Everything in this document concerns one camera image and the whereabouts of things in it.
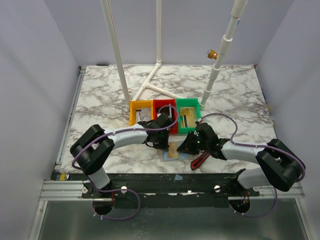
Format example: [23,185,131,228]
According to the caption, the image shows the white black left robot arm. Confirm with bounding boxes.
[69,113,176,198]

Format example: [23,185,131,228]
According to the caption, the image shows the orange knob on pipe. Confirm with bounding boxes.
[207,49,218,60]

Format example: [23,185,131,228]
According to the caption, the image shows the red black utility knife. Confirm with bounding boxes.
[190,152,210,171]

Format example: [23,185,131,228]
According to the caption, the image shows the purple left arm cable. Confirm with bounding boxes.
[71,104,179,221]

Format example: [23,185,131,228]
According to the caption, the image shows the yellow plastic bin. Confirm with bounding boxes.
[129,100,154,126]

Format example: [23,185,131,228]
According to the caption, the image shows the red plastic bin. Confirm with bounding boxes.
[153,99,176,122]

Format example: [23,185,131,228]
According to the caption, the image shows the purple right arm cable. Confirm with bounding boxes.
[194,113,307,218]

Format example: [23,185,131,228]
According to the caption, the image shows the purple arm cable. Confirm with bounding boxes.
[194,113,307,218]
[71,104,179,221]

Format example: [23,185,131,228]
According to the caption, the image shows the silver VIP card front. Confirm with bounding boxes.
[135,107,152,122]

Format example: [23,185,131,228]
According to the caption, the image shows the green plastic bin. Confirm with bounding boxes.
[176,98,202,135]

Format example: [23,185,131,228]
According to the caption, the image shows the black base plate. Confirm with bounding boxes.
[82,173,259,209]

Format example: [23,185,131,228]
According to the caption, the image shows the gold card in green bin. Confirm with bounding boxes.
[179,107,196,128]

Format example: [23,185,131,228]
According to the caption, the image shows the white PVC pipe frame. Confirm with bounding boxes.
[100,0,248,110]

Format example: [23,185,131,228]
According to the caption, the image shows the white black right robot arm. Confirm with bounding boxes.
[177,123,306,196]

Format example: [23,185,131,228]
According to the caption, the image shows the gold card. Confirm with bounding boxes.
[167,141,179,161]
[179,107,196,128]

